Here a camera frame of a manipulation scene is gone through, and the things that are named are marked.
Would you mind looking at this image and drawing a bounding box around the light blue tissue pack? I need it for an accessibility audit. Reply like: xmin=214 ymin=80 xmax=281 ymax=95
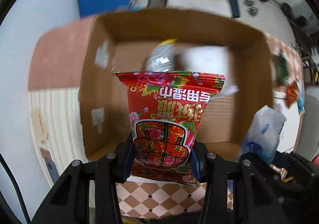
xmin=237 ymin=105 xmax=287 ymax=164

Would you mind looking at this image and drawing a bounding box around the red floral wet wipes pack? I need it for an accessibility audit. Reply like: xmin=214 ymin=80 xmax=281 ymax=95
xmin=116 ymin=72 xmax=225 ymax=187

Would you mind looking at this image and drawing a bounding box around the orange snack bag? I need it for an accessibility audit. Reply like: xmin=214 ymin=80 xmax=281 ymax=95
xmin=286 ymin=81 xmax=299 ymax=109

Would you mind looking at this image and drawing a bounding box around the white translucent plastic bag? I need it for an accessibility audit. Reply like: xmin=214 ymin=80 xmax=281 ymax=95
xmin=174 ymin=46 xmax=239 ymax=99

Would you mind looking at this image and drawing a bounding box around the silver yellow snack bag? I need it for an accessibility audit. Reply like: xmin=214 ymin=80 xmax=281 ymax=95
xmin=145 ymin=39 xmax=177 ymax=72

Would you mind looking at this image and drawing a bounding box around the blue long snack pack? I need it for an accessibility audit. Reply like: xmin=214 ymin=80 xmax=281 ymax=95
xmin=296 ymin=80 xmax=305 ymax=115

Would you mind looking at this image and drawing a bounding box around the green snack pack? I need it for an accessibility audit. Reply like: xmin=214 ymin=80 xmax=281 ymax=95
xmin=273 ymin=50 xmax=290 ymax=86

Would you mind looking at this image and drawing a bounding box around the grey chair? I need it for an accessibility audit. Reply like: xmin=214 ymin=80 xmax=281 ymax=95
xmin=296 ymin=86 xmax=319 ymax=161

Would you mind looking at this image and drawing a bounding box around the brown cardboard box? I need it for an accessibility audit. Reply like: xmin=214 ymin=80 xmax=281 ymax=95
xmin=79 ymin=8 xmax=273 ymax=169

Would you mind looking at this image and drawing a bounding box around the chrome dumbbell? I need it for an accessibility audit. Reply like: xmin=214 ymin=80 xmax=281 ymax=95
xmin=244 ymin=0 xmax=258 ymax=17

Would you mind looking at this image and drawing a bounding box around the dark blue floor mat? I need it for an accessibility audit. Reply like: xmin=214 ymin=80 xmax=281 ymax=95
xmin=229 ymin=0 xmax=241 ymax=19

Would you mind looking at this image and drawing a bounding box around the black barbell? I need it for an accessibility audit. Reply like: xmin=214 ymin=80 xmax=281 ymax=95
xmin=255 ymin=0 xmax=310 ymax=30

